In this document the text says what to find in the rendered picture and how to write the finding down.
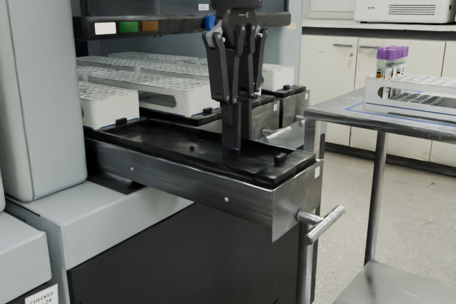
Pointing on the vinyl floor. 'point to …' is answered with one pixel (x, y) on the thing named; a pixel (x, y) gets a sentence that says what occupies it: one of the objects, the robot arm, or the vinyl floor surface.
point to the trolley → (353, 104)
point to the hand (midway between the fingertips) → (237, 122)
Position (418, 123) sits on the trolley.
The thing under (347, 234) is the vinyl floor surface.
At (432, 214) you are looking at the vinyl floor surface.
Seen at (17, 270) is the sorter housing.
